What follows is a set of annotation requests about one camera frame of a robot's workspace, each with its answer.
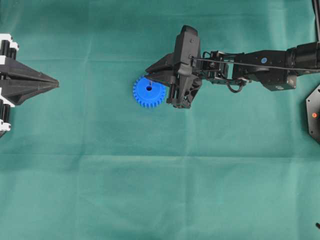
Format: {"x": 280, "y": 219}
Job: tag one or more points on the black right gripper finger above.
{"x": 166, "y": 63}
{"x": 166, "y": 78}

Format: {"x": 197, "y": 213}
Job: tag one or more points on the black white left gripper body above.
{"x": 8, "y": 50}

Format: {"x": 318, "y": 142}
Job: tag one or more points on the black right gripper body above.
{"x": 187, "y": 83}

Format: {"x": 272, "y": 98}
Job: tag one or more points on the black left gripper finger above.
{"x": 15, "y": 68}
{"x": 20, "y": 90}

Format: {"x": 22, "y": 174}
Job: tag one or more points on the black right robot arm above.
{"x": 276, "y": 70}

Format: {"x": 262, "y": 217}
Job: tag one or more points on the blue plastic gear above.
{"x": 146, "y": 95}

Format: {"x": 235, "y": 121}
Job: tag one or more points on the green table cloth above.
{"x": 85, "y": 161}

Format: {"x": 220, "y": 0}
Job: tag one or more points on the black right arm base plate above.
{"x": 313, "y": 114}

